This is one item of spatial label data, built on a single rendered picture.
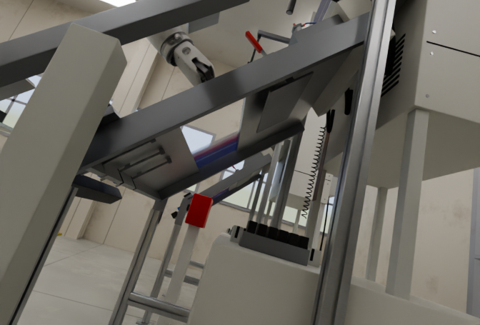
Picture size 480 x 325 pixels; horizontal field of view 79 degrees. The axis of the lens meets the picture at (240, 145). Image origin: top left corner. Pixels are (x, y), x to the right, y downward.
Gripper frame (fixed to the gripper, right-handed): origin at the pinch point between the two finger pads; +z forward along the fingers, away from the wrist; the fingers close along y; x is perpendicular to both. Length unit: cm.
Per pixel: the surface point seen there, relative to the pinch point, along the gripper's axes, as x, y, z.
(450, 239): -150, 229, 176
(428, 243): -143, 255, 176
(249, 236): 15.0, 5.1, 29.7
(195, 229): 30, 94, 15
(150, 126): 17.5, -9.9, 0.3
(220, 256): 21.8, -9.9, 27.8
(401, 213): -10.1, -8.4, 44.4
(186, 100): 8.6, -9.9, 0.1
